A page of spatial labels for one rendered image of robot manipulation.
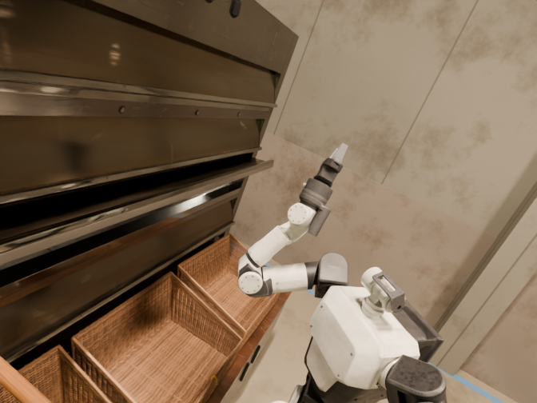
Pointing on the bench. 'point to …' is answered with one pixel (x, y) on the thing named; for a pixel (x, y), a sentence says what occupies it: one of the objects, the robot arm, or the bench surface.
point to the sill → (102, 242)
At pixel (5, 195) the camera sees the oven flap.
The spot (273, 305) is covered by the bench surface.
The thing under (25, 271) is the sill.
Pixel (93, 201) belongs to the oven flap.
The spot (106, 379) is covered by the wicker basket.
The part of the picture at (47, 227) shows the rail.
